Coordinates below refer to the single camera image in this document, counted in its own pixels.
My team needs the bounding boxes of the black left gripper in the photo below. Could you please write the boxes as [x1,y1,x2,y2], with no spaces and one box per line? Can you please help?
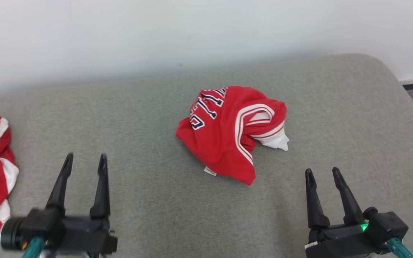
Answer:
[45,152,118,258]

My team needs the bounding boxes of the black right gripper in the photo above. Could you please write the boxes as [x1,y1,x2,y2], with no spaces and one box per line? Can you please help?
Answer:
[304,167,379,258]

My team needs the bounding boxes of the red Bulls jersey white sleeves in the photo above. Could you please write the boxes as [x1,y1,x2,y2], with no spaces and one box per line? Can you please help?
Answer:
[175,85,289,186]

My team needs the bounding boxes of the grey fabric sofa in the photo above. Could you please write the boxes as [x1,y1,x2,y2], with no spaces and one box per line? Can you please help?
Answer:
[0,54,413,258]

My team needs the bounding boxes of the teal cable connector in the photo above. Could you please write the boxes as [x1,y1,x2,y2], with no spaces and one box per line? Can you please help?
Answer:
[22,236,46,258]
[386,237,413,258]

